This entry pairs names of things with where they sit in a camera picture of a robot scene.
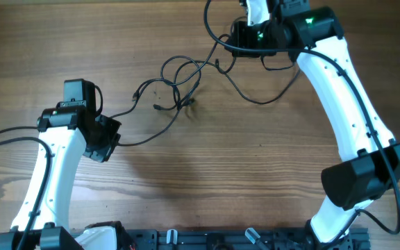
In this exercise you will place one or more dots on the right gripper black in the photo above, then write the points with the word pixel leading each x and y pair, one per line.
pixel 240 30

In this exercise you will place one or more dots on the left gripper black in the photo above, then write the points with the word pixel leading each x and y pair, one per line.
pixel 103 154

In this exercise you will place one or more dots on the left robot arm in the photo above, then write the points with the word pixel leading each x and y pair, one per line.
pixel 75 128

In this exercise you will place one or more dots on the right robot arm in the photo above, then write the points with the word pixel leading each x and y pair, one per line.
pixel 370 156

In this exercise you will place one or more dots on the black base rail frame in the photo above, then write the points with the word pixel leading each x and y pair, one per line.
pixel 277 239

